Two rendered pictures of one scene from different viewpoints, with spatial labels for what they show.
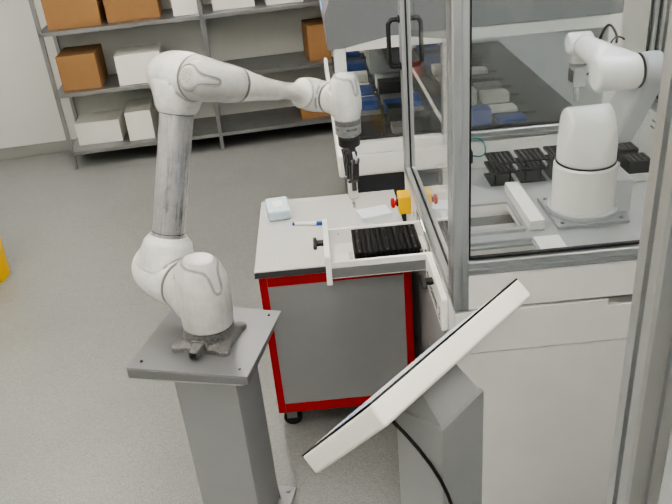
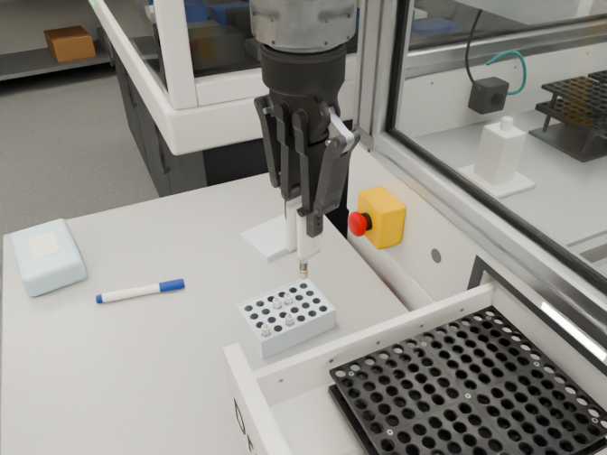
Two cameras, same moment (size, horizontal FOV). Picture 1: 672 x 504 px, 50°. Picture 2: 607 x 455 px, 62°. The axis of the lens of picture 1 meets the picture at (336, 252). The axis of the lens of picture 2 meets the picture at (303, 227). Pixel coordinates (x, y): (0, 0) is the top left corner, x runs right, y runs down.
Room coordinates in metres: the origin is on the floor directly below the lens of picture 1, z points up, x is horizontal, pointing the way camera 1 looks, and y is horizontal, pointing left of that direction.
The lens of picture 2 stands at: (1.97, 0.11, 1.34)
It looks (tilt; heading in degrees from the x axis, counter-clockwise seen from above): 37 degrees down; 335
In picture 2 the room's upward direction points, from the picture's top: straight up
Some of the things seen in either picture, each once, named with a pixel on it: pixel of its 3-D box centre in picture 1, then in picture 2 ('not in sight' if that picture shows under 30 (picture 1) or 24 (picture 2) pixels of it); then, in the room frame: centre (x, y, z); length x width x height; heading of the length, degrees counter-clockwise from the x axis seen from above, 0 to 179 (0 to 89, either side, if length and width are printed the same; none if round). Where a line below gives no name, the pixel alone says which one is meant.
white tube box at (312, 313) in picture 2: not in sight; (285, 315); (2.46, -0.09, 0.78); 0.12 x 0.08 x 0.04; 96
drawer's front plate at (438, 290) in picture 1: (436, 289); not in sight; (1.86, -0.29, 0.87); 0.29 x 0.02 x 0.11; 0
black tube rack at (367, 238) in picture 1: (385, 246); (462, 414); (2.18, -0.17, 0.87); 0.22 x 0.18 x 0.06; 90
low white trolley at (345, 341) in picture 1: (338, 307); (220, 423); (2.59, 0.01, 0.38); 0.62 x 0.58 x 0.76; 0
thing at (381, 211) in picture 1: (374, 212); (281, 235); (2.66, -0.17, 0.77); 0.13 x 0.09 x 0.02; 103
